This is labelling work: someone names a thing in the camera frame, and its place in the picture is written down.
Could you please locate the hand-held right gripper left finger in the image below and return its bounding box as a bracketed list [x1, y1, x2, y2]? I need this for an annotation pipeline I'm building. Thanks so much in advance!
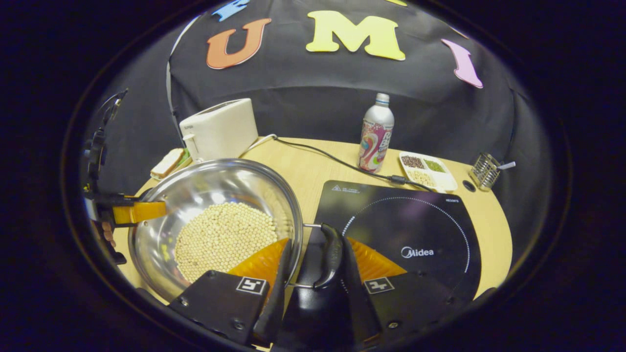
[169, 238, 294, 345]

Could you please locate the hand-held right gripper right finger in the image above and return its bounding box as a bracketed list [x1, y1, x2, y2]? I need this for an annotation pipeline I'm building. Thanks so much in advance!
[341, 237, 473, 351]

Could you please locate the black induction cooktop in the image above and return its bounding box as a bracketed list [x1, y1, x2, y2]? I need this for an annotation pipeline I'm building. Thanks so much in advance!
[293, 180, 482, 301]

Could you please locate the steel pot with black handles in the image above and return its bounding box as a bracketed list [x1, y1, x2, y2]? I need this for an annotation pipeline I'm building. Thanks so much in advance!
[128, 158, 345, 301]

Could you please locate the pale green tray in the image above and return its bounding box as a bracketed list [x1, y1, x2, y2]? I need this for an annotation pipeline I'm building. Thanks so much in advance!
[149, 149, 192, 180]

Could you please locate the pile of yellow soybeans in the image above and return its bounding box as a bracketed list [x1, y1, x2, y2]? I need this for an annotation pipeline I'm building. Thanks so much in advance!
[175, 202, 278, 284]

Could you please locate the white toaster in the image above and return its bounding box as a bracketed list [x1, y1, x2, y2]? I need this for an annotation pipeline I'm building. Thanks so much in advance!
[179, 98, 259, 163]

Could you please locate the divided plate of grains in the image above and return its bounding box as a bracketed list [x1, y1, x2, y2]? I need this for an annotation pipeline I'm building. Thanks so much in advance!
[399, 151, 458, 193]

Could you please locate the silver patterned drink bottle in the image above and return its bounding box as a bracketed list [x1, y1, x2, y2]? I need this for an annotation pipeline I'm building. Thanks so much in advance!
[358, 93, 395, 174]

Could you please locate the metal mesh utensil holder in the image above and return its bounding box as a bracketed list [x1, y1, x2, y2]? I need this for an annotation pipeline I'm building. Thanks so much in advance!
[469, 153, 501, 190]

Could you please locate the black power cable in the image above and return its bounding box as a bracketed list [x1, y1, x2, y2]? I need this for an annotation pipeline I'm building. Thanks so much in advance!
[274, 137, 432, 192]

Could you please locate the white toaster cable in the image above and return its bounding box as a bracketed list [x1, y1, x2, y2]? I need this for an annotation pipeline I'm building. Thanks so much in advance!
[240, 133, 278, 157]

